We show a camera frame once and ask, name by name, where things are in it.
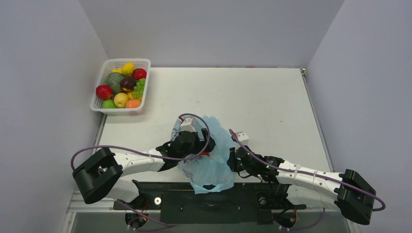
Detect green fake grapes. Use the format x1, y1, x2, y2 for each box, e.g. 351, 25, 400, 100
132, 78, 146, 99

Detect green fake lime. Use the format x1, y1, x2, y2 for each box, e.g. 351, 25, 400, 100
102, 99, 117, 109

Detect dark purple fake fruit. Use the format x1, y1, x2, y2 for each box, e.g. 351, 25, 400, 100
120, 77, 137, 92

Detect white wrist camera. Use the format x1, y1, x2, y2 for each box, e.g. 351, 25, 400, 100
180, 116, 196, 133
235, 131, 249, 146

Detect bright yellow fake lemon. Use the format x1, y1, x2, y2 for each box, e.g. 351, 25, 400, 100
120, 62, 135, 77

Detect green fake melon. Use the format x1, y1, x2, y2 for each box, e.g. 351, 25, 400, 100
104, 72, 125, 94

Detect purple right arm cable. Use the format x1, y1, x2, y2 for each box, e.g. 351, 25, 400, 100
228, 129, 386, 212

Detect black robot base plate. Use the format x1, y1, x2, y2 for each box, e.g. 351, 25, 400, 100
129, 182, 306, 224

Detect orange fake peach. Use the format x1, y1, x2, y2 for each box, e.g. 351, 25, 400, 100
125, 99, 141, 108

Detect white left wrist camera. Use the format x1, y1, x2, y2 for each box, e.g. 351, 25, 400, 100
180, 116, 196, 133

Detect white plastic basket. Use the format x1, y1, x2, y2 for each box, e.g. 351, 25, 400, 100
90, 58, 151, 116

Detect red fake apple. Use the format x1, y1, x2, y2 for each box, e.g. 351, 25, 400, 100
95, 84, 113, 100

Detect light blue printed plastic bag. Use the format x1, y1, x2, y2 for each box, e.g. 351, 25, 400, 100
177, 116, 235, 195

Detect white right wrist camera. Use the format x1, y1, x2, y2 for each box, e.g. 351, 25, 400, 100
235, 131, 249, 146

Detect red fake tomato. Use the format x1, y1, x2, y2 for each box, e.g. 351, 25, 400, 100
132, 68, 147, 80

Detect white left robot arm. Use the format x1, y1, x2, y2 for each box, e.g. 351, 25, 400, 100
72, 128, 216, 209

